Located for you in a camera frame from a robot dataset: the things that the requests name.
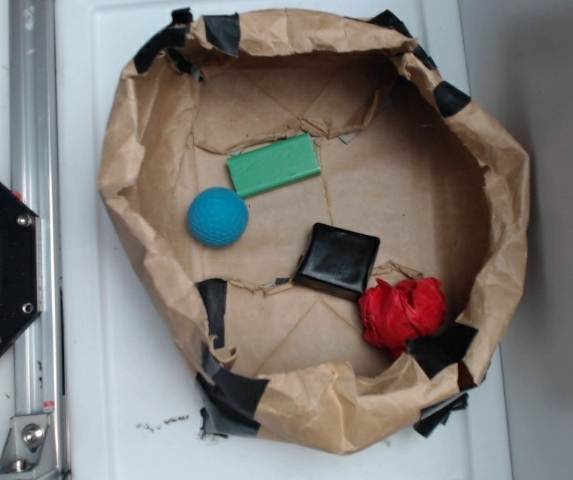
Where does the green rectangular block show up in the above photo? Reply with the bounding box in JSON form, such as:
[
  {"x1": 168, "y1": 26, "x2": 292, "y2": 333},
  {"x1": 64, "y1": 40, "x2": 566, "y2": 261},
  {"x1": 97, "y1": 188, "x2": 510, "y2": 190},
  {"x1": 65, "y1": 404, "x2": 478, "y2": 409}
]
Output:
[{"x1": 227, "y1": 133, "x2": 321, "y2": 198}]

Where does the aluminium extrusion rail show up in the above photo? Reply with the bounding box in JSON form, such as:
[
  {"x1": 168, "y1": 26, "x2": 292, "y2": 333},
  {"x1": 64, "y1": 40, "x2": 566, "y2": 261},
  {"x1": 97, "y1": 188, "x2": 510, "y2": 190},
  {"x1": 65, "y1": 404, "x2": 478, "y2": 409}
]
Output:
[{"x1": 9, "y1": 1, "x2": 71, "y2": 479}]

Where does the black box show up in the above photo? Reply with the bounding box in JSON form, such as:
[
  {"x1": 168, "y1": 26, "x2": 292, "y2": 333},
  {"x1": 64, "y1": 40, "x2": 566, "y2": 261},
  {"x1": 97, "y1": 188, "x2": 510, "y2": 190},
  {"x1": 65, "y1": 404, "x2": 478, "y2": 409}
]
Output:
[{"x1": 293, "y1": 223, "x2": 380, "y2": 301}]

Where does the blue dimpled ball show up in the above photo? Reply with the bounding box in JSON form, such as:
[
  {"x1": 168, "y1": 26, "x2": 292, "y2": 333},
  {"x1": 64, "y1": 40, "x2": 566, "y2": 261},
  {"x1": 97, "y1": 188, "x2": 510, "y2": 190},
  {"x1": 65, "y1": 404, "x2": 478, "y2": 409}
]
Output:
[{"x1": 187, "y1": 187, "x2": 249, "y2": 248}]

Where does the white tray board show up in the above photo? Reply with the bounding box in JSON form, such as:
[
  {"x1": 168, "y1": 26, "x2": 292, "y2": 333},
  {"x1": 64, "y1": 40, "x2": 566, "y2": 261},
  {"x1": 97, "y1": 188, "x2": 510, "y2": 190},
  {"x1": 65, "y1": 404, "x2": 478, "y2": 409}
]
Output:
[{"x1": 55, "y1": 1, "x2": 512, "y2": 479}]

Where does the metal corner bracket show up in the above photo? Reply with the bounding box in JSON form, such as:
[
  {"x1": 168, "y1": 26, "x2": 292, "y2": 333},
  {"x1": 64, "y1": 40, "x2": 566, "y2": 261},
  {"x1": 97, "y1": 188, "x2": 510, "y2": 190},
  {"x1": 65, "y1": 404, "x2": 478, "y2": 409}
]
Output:
[{"x1": 0, "y1": 413, "x2": 56, "y2": 479}]

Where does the brown paper bag bin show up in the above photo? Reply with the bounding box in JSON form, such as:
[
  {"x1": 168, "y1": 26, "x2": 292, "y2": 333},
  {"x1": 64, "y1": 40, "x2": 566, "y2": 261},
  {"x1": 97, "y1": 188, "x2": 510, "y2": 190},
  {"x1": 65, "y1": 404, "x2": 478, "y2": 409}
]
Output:
[{"x1": 98, "y1": 9, "x2": 530, "y2": 454}]

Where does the red crumpled paper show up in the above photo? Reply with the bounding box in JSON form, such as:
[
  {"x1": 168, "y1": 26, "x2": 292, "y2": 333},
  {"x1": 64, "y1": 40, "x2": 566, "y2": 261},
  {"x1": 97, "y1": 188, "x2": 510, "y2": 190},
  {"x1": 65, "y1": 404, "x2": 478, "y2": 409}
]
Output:
[{"x1": 358, "y1": 277, "x2": 447, "y2": 360}]

